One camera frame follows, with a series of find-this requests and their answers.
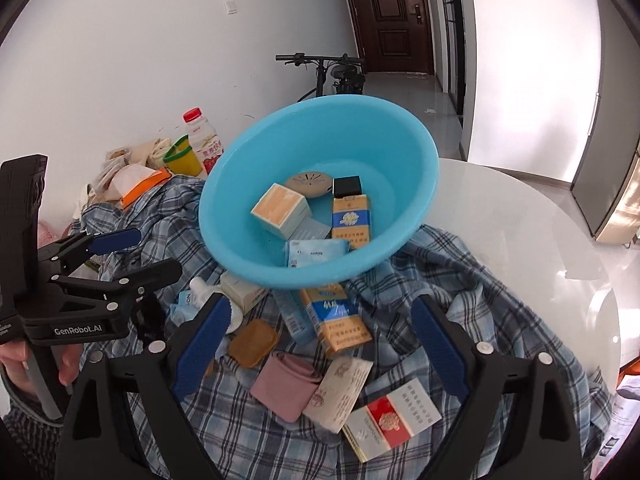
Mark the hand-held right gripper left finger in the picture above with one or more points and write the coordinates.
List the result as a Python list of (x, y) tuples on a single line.
[(200, 345)]

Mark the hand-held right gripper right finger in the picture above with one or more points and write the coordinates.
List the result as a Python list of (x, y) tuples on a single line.
[(440, 345)]

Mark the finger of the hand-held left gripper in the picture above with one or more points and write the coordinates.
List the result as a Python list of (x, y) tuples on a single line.
[(150, 275), (115, 241)]

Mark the yellow blue cigarette pack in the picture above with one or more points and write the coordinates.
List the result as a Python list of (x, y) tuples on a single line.
[(351, 220), (335, 320)]

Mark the square orange white box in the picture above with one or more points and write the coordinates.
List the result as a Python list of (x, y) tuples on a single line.
[(277, 207)]

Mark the blue white wipes packet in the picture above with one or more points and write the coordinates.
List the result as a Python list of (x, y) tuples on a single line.
[(315, 254)]

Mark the small black box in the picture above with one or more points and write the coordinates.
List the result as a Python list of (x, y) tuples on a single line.
[(347, 186)]

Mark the round beige perforated device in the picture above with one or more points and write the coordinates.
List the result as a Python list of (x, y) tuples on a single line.
[(310, 182)]

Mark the light blue plastic basin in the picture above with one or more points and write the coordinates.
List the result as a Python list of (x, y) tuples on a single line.
[(380, 160)]

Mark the person's left forearm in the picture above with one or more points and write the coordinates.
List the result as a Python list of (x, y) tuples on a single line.
[(25, 430)]

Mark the person's left hand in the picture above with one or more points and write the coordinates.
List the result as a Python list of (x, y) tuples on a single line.
[(15, 362)]

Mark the pink plastic bag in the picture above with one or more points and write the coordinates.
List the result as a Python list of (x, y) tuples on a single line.
[(49, 234)]

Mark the blue crinkled packet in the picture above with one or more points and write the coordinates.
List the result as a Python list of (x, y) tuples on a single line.
[(182, 305)]

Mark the brown leather pouch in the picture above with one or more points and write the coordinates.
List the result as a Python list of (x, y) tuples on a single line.
[(252, 342)]

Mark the small white plastic bottle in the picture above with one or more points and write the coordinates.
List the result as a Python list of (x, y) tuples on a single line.
[(205, 290)]

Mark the orange white tissue pack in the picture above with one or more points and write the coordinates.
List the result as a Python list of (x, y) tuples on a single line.
[(135, 180)]

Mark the blue plaid shirt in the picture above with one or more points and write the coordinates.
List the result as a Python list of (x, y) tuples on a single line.
[(500, 320)]

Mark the small white carton box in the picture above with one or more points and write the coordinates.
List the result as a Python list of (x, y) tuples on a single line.
[(240, 290)]

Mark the red white cigarette pack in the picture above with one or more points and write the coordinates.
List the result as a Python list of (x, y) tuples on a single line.
[(390, 422)]

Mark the pink folded cloth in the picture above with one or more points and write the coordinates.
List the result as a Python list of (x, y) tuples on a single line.
[(285, 387)]

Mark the light blue slim packet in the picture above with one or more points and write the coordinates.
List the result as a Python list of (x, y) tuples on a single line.
[(292, 317)]

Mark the white printed paper packet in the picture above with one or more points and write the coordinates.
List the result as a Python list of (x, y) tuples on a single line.
[(340, 395)]

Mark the white milk bottle red cap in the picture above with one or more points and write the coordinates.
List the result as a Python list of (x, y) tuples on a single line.
[(200, 140)]

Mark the white printed papers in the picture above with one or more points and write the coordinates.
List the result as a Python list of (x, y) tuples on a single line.
[(622, 410)]

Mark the black electric bicycle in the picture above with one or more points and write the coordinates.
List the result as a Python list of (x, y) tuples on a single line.
[(345, 80)]

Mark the black-framed glass door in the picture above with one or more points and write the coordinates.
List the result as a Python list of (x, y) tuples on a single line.
[(455, 35)]

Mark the dark brown wooden door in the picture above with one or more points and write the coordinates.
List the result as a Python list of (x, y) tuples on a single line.
[(395, 15)]

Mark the white wall switch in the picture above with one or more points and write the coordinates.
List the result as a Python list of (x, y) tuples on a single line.
[(230, 7)]

